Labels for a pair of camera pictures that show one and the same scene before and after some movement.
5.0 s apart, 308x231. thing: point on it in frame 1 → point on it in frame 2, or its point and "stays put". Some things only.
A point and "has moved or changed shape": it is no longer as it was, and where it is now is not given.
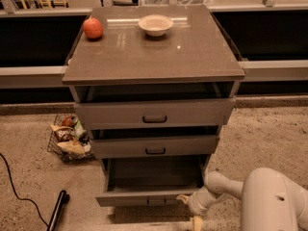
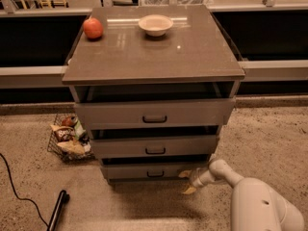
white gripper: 194,205 → 195,179
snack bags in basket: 71,137 stays put
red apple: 92,28 stays put
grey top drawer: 105,114 stays put
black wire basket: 69,141 stays put
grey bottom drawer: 150,181 has moved or changed shape
